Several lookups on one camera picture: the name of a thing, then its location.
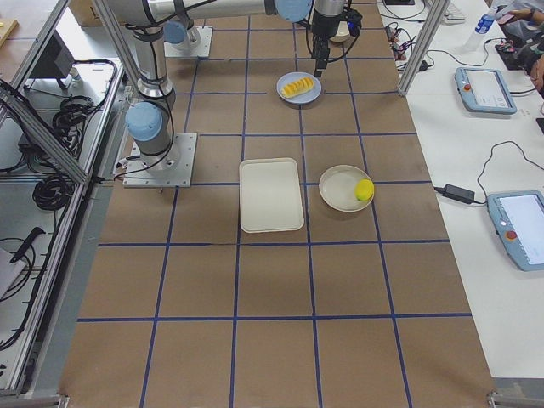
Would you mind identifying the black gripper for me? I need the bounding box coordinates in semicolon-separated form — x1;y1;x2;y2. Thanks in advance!
310;0;363;78

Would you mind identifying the blue plate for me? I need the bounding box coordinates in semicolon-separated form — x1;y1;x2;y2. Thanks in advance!
276;71;322;105

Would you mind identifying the yellow bread loaf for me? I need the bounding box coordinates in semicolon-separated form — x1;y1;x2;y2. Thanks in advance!
280;76;315;99

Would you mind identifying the small white bowl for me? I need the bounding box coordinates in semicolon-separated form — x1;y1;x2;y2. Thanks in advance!
330;21;350;43

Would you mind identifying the white bowl with lemon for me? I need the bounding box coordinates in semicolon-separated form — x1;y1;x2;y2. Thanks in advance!
319;165;375;213

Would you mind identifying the yellow lemon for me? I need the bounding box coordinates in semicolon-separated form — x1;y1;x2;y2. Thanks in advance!
354;178;375;201

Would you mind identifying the white rectangular tray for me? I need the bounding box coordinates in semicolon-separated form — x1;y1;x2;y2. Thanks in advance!
239;157;304;234

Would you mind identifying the far teach pendant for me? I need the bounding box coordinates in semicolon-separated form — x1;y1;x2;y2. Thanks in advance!
454;67;517;115

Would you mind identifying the teach pendant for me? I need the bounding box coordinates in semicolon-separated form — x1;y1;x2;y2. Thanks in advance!
487;190;543;272
454;67;517;115

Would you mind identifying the plastic water bottle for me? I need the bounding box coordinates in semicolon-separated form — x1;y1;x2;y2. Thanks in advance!
464;7;497;51

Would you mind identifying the black power adapter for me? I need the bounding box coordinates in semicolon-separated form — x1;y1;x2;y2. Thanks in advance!
443;184;475;204

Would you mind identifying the near teach pendant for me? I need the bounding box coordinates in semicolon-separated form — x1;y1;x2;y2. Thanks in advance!
487;190;543;272

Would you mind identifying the aluminium frame post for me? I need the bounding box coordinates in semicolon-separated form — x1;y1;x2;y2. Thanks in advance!
398;0;450;96

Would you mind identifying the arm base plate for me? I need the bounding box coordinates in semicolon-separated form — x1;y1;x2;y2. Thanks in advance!
122;133;197;188
164;23;213;60

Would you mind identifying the coiled black cable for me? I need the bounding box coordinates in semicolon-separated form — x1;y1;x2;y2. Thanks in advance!
32;173;69;213

